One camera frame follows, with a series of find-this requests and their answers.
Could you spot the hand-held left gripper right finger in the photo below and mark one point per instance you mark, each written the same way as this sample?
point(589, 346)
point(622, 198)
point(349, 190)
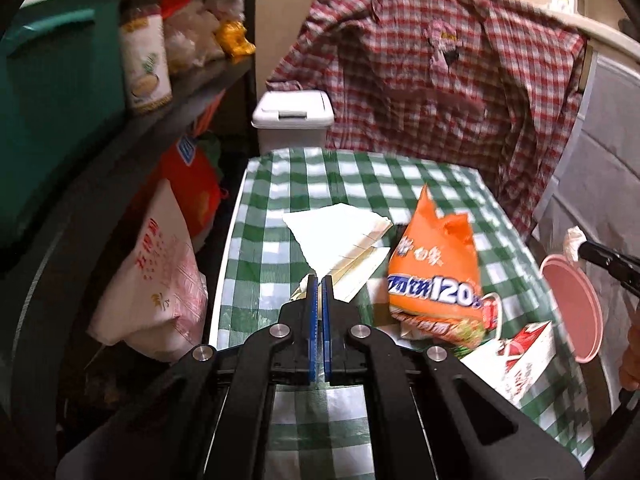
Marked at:
point(327, 320)

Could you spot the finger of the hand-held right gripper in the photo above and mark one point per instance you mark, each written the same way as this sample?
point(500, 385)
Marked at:
point(605, 260)

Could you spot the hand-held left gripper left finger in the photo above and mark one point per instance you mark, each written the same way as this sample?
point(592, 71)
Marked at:
point(312, 320)

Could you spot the white tissue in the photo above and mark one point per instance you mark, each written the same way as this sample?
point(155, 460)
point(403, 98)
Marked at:
point(574, 242)

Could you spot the pink round bin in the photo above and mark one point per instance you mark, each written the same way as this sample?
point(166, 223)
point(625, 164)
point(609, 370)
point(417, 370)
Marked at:
point(570, 305)

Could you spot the white paper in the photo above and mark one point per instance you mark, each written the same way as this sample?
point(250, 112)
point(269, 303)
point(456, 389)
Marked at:
point(340, 230)

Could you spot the orange snack bag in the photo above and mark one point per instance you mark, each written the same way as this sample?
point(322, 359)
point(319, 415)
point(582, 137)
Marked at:
point(435, 270)

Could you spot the red and white carton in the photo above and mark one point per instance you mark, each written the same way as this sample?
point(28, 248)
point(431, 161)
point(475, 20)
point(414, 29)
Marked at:
point(525, 360)

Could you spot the person's right hand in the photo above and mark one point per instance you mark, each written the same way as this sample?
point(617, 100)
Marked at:
point(631, 355)

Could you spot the grey cloth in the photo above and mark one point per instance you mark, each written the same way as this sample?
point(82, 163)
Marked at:
point(600, 160)

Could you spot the green checkered tablecloth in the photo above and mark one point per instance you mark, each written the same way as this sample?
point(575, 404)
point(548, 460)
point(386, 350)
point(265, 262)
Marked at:
point(280, 185)

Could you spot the white plastic bag red print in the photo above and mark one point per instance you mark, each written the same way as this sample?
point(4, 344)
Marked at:
point(150, 285)

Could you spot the red bag with blue label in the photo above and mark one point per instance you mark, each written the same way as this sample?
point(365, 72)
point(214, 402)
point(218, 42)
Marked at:
point(195, 185)

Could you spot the white lidded bin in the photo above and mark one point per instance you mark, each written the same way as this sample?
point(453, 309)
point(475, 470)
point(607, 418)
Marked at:
point(292, 115)

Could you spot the black shelf rack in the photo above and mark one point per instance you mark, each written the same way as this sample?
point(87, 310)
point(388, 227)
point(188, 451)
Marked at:
point(150, 130)

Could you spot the red plaid shirt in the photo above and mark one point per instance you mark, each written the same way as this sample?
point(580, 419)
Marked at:
point(400, 60)

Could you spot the golden foil packet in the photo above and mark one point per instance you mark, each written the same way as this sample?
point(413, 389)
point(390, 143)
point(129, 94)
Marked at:
point(235, 40)

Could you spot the glass jar with white label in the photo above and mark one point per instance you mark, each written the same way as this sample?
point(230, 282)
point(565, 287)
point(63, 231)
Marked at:
point(145, 60)

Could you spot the clear bags of white food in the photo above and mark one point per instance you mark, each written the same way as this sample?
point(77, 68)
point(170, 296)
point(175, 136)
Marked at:
point(190, 35)

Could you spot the teal plastic storage bin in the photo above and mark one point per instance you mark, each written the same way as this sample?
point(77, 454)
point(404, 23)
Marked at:
point(55, 110)

